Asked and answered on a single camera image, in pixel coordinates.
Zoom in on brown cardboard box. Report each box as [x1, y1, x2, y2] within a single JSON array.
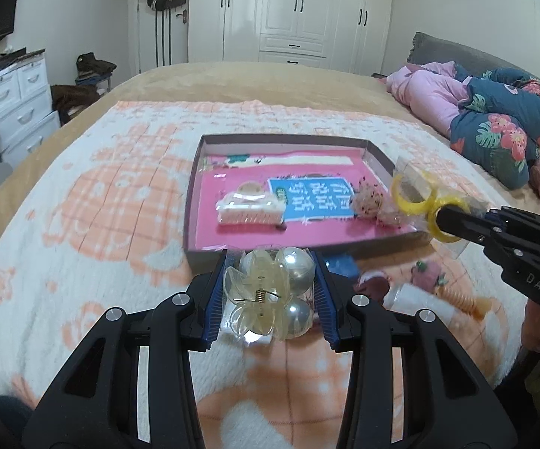
[[182, 133, 432, 274]]

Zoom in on dark red hair claw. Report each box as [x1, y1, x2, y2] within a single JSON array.
[[356, 271, 392, 307]]

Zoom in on white door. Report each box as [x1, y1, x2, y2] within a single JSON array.
[[127, 0, 191, 76]]

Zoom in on cream hair claw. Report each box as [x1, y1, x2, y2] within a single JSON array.
[[216, 181, 286, 227]]

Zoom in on white wardrobe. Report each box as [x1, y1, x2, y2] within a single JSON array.
[[188, 0, 397, 76]]

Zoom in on orange spiral hair tie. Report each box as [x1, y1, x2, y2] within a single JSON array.
[[443, 287, 492, 316]]

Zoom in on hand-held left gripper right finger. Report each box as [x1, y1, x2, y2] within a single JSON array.
[[309, 249, 518, 449]]

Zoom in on pink strawberry hair clip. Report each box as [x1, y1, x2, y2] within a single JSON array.
[[410, 259, 451, 291]]

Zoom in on small blue packet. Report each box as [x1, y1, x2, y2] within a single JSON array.
[[326, 253, 359, 278]]

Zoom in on beige bedspread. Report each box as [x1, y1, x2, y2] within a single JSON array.
[[0, 61, 540, 263]]

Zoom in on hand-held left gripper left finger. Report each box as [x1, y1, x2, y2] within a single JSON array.
[[22, 250, 228, 449]]

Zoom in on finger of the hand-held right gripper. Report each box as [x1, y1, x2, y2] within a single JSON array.
[[485, 206, 540, 244], [436, 204, 540, 326]]

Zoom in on pile of small household goods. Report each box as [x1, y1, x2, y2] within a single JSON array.
[[0, 47, 46, 78]]

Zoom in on clear packet with white card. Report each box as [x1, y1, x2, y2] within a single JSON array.
[[384, 284, 443, 320]]

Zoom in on blue printed card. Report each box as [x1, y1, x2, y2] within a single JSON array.
[[267, 175, 357, 225]]

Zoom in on pink quilt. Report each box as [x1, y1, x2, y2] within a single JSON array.
[[386, 62, 474, 137]]

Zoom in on grey headboard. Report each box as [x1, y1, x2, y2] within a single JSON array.
[[408, 32, 540, 104]]

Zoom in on pearl flower hair claw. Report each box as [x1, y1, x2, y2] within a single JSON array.
[[220, 245, 320, 349]]

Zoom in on brown clothes pile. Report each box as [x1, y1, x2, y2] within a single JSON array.
[[74, 52, 117, 86]]

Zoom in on orange and white plush blanket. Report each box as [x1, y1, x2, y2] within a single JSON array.
[[0, 98, 533, 449]]

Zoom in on white plastic drawer cabinet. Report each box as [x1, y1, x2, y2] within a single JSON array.
[[0, 49, 61, 167]]

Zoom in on pink floral scrunchie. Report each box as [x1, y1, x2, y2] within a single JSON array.
[[349, 178, 388, 218]]

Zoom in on person's leg in dark trousers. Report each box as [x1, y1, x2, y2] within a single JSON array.
[[0, 395, 34, 449]]

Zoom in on yellow bangles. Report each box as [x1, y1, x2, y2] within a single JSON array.
[[389, 156, 490, 246]]

